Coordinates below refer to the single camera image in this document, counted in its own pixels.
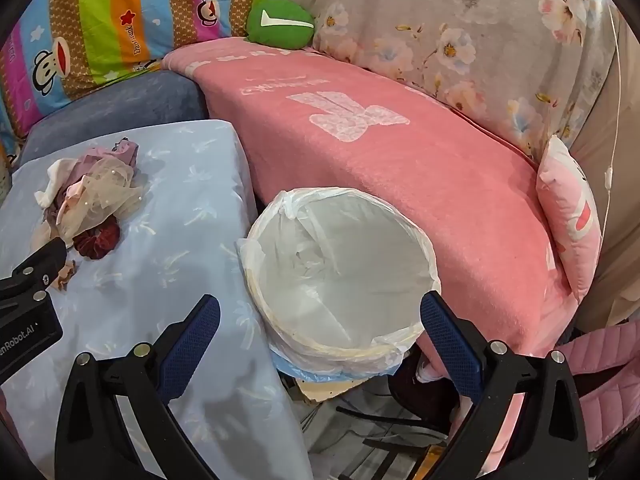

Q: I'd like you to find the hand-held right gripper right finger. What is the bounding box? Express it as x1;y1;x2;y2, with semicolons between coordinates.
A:
420;290;591;480

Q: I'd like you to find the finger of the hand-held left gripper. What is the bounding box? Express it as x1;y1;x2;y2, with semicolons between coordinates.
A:
0;237;68;311

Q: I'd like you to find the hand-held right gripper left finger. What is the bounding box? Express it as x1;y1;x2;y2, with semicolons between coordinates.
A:
54;294;221;480

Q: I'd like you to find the dark red velvet scrunchie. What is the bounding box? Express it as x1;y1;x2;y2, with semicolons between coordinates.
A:
73;222;122;261

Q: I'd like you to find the cream tulle fabric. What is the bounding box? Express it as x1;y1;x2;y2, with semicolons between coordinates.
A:
55;157;147;238

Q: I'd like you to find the cream round trash bin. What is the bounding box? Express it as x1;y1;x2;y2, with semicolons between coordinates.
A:
247;187;441;377

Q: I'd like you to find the white lined waste bin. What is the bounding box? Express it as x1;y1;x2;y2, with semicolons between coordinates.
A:
236;187;442;378

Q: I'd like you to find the small brown crumpled item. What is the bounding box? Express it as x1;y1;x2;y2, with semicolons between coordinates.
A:
50;260;79;292

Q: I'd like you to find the beige cardboard piece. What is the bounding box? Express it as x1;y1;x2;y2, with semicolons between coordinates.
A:
295;377;371;404

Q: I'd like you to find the light blue palm-print cloth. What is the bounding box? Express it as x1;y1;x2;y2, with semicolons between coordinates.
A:
0;119;313;480

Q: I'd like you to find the pink quilted fabric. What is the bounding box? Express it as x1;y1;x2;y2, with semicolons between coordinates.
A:
565;317;640;453

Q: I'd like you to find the pink printed pillow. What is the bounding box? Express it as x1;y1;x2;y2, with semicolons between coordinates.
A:
536;135;603;303

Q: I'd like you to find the pink fleece blanket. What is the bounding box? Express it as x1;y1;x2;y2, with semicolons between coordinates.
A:
161;37;583;441

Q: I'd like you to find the blue-grey sofa cushion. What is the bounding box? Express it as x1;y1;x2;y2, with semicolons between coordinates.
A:
17;71;208;168

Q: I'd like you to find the beige cloth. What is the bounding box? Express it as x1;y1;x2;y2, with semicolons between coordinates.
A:
570;10;640;331

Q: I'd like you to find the striped cartoon monkey blanket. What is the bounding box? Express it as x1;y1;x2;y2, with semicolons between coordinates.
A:
0;0;281;176

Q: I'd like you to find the green round cushion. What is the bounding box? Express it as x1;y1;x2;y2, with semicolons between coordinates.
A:
246;0;316;51

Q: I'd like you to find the grey floral cloth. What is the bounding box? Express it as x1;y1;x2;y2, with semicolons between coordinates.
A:
270;0;621;161

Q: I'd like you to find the black metal frame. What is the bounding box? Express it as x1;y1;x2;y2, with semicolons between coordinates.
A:
335;400;451;461

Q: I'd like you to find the white cable with switch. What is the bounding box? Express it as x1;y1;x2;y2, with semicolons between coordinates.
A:
601;5;624;241

